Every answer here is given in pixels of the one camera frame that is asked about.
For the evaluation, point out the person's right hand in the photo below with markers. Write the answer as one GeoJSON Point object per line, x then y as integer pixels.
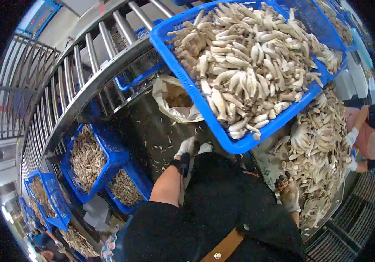
{"type": "Point", "coordinates": [289, 195]}

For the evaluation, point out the person's left hand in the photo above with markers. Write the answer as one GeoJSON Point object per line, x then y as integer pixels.
{"type": "Point", "coordinates": [185, 146]}

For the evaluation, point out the person's right fingers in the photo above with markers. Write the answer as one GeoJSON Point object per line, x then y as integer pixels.
{"type": "Point", "coordinates": [281, 184]}

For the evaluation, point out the person's left fingers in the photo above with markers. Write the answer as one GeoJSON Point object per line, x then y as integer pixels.
{"type": "Point", "coordinates": [189, 141]}

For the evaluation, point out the black wrist band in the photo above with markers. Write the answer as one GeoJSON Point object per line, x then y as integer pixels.
{"type": "Point", "coordinates": [181, 163]}

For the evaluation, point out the person's legs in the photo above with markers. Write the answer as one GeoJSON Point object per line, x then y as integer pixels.
{"type": "Point", "coordinates": [217, 173]}

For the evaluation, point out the white plastic bag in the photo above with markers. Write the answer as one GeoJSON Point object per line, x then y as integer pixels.
{"type": "Point", "coordinates": [174, 100]}

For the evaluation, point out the pile of loose mushrooms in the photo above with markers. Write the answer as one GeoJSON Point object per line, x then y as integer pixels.
{"type": "Point", "coordinates": [318, 147]}

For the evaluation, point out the large blue plastic crate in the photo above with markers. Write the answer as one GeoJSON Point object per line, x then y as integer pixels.
{"type": "Point", "coordinates": [187, 78]}

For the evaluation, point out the blue crate of mushroom trimmings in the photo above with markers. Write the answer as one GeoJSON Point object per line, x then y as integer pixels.
{"type": "Point", "coordinates": [48, 199]}
{"type": "Point", "coordinates": [126, 190]}
{"type": "Point", "coordinates": [87, 160]}

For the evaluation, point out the straight metal roller conveyor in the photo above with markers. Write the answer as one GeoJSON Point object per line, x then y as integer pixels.
{"type": "Point", "coordinates": [354, 216]}

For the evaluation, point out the empty blue plastic crate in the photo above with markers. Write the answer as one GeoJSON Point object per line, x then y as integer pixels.
{"type": "Point", "coordinates": [138, 70]}

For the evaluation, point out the person's body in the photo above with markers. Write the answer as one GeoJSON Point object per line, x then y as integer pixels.
{"type": "Point", "coordinates": [180, 229]}

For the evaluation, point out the heap of mushrooms in crate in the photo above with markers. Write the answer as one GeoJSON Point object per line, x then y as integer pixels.
{"type": "Point", "coordinates": [253, 65]}

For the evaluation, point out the grey cloth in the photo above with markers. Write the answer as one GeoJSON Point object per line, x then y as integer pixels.
{"type": "Point", "coordinates": [96, 213]}

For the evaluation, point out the curved metal roller conveyor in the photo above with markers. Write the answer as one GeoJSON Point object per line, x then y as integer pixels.
{"type": "Point", "coordinates": [76, 72]}

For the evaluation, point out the blue crate with mushrooms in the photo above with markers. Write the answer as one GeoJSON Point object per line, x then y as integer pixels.
{"type": "Point", "coordinates": [334, 23]}

